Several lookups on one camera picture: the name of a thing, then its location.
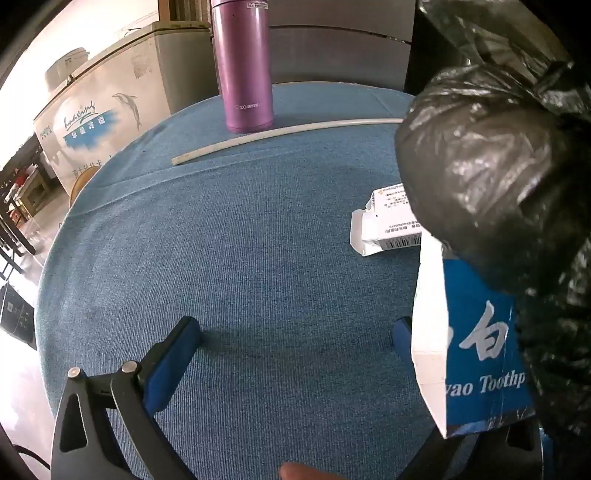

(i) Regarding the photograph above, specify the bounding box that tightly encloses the grey cabinet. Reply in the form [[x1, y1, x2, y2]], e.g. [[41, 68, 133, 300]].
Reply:
[[268, 0, 419, 88]]

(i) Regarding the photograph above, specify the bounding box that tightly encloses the yellow table fan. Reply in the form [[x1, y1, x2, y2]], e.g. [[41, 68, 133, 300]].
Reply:
[[69, 166, 101, 206]]

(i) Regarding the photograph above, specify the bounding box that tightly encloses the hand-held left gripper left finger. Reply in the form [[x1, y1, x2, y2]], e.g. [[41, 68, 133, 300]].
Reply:
[[51, 316, 202, 480]]

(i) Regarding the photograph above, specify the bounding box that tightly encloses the white chest freezer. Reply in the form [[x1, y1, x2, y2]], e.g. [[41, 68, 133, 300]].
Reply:
[[32, 21, 215, 183]]

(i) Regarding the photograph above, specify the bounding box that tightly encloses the purple thermos bottle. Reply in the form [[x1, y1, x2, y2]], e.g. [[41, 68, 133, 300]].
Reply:
[[210, 0, 274, 134]]

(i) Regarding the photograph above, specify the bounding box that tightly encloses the striped brown curtain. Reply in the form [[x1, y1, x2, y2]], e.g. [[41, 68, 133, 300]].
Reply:
[[157, 0, 214, 26]]

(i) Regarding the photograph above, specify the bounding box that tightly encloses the white printed packet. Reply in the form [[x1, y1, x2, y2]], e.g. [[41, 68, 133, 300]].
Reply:
[[350, 182, 423, 257]]

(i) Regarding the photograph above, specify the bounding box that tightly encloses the person's left hand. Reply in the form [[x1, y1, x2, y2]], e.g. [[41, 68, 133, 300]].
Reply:
[[280, 463, 333, 480]]

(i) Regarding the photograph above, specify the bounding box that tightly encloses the black plastic bag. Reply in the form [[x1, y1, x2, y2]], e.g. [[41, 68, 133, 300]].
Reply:
[[396, 0, 591, 462]]

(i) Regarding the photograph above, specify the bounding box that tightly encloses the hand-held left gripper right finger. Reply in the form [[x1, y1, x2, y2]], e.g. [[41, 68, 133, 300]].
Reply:
[[392, 316, 543, 480]]

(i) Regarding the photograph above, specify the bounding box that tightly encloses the white rice cooker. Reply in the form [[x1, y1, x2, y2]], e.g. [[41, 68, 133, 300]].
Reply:
[[45, 46, 89, 93]]

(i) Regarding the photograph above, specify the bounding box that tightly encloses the long white tube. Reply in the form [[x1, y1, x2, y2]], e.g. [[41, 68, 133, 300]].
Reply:
[[172, 117, 404, 166]]

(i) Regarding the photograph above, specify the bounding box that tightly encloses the dark waste bin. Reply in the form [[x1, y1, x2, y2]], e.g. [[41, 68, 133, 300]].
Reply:
[[0, 282, 38, 352]]

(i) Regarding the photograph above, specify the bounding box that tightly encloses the blue toothpaste box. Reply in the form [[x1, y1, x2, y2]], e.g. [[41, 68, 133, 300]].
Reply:
[[411, 233, 537, 438]]

